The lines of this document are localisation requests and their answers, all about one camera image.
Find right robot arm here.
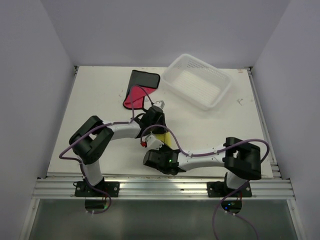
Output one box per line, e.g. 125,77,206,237
141,134,262,197

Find aluminium mounting rail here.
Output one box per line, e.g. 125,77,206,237
31,175,295,200

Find grey and yellow towel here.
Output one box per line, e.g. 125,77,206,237
155,132,172,148

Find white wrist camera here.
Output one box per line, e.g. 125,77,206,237
153,100,165,110
140,134,165,150

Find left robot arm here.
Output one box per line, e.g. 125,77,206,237
69,102,165,197

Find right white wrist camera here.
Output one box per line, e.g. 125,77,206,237
140,134,165,150

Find white plastic basket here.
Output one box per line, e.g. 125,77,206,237
161,54,233,111

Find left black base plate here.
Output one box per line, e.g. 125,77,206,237
73,180,120,198

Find grey and pink towel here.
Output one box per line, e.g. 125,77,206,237
122,70,161,110

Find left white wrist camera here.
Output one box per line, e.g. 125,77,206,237
153,100,165,110

